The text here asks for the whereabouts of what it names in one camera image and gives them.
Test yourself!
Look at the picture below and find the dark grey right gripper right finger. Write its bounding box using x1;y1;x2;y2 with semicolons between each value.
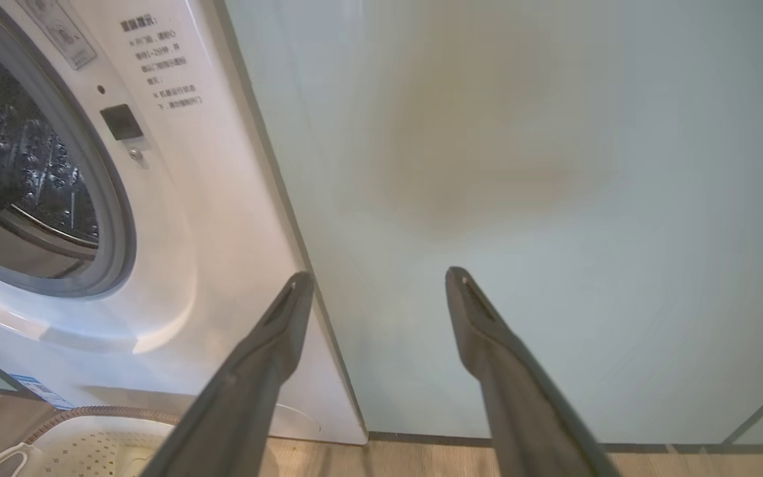
446;267;621;477

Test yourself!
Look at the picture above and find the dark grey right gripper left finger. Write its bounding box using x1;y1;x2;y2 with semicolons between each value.
140;272;315;477

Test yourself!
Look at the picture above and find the steel washer drum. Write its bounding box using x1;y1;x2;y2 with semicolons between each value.
0;23;101;249

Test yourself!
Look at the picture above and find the white front-load washing machine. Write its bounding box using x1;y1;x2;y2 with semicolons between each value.
0;0;369;446

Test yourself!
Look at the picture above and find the dark cabinet plinth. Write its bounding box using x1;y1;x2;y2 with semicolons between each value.
367;431;763;456

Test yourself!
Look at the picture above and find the round white filter cover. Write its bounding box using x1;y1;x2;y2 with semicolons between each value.
269;403;323;438

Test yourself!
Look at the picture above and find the white perforated laundry basket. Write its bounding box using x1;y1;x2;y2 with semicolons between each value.
0;405;187;477

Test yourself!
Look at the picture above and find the blue energy label sticker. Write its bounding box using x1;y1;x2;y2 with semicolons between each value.
9;374;75;410

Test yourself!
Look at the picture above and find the grey warning sticker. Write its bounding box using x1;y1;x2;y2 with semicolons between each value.
17;0;98;70

